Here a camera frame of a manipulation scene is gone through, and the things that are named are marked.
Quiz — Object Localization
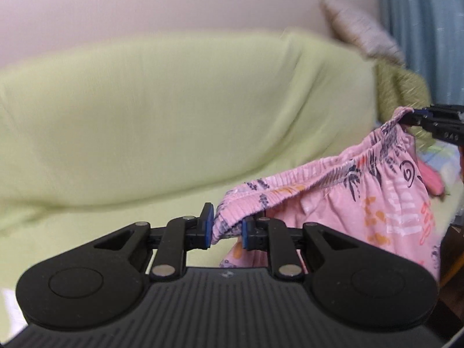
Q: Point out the pink patterned pajama pants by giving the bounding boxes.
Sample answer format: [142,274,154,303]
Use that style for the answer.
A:
[212,108,441,277]

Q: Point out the light floral cloth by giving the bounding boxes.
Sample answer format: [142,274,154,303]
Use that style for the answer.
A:
[422,141,463,211]

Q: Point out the pink folded towel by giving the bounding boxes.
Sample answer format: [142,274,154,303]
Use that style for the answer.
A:
[418,158,445,197]

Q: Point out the green chevron pillow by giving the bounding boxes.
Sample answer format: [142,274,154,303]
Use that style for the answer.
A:
[374,58,436,153]

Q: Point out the blue curtain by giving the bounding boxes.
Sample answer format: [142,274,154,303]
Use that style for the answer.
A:
[379,0,463,104]

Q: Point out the green sofa cover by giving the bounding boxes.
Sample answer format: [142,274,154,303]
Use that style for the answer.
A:
[0,30,378,298]

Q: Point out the beige patterned pillow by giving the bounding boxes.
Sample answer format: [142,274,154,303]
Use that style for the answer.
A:
[320,0,405,66]

